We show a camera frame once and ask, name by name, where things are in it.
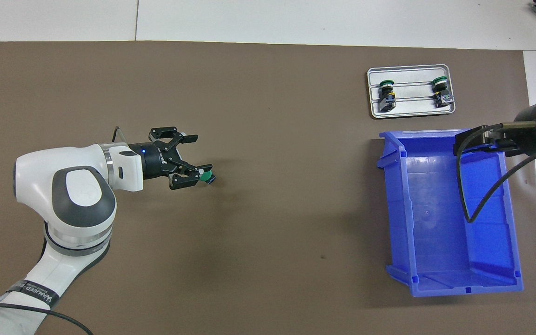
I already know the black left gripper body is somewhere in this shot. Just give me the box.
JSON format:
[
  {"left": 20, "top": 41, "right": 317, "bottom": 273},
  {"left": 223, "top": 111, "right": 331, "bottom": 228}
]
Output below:
[{"left": 129, "top": 141, "right": 175, "bottom": 180}]

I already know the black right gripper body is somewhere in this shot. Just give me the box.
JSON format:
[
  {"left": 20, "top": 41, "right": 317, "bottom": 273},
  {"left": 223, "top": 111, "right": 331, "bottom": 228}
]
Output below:
[{"left": 504, "top": 104, "right": 536, "bottom": 149}]

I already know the brown table mat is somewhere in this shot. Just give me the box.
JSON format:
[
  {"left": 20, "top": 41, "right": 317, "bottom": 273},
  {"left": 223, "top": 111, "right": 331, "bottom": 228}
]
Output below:
[{"left": 0, "top": 41, "right": 536, "bottom": 335}]

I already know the grey metal tray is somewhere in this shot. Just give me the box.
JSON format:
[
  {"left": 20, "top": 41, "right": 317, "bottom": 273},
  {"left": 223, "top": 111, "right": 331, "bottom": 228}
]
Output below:
[{"left": 367, "top": 64, "right": 456, "bottom": 120}]

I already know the blue plastic storage bin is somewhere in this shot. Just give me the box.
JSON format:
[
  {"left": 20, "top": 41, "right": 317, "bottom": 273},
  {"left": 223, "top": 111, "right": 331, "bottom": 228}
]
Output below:
[{"left": 376, "top": 129, "right": 524, "bottom": 298}]

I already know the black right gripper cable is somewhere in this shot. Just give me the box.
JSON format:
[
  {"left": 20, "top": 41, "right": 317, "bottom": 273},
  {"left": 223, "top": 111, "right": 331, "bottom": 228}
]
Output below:
[{"left": 454, "top": 121, "right": 536, "bottom": 224}]

